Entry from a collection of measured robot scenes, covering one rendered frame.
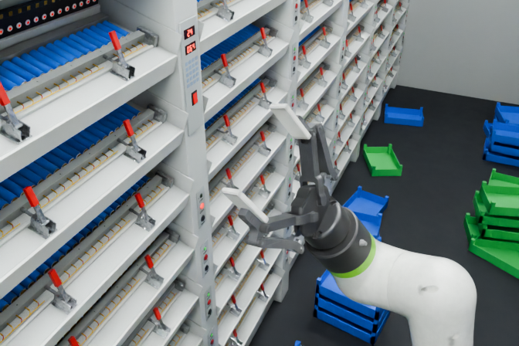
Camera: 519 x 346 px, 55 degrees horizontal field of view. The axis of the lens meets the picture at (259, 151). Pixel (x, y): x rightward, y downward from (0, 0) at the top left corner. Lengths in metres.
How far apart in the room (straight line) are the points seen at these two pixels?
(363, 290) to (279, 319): 1.63
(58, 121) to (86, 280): 0.37
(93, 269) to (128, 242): 0.10
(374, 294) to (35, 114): 0.62
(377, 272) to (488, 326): 1.85
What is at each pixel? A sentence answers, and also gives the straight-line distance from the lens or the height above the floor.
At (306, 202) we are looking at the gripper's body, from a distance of 0.71.
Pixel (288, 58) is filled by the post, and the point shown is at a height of 1.25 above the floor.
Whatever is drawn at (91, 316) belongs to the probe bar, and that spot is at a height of 0.97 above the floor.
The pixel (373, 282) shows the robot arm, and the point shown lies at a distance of 0.83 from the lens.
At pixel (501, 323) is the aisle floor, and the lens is 2.69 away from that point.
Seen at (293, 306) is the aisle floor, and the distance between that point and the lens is 2.51.
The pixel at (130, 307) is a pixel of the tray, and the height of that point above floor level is 0.93.
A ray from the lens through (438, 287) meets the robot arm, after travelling 0.79.
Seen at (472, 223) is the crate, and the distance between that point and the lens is 3.20.
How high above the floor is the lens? 1.88
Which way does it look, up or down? 31 degrees down
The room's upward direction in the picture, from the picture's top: straight up
